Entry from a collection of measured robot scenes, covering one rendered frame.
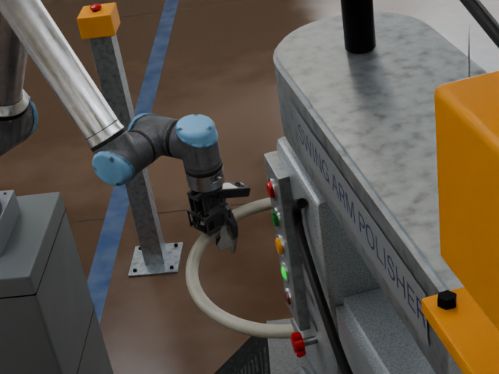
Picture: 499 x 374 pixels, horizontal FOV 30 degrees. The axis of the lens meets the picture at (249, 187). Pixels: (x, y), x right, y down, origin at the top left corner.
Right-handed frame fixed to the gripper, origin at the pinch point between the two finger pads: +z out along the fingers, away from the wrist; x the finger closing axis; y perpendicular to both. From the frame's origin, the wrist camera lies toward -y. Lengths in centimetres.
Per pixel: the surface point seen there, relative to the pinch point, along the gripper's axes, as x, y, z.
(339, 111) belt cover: 84, 44, -90
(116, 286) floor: -108, -25, 90
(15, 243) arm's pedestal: -46, 33, 0
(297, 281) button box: 68, 40, -52
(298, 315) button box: 68, 40, -46
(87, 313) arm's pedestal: -51, 17, 40
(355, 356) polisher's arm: 86, 48, -55
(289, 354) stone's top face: 37.9, 17.8, 0.9
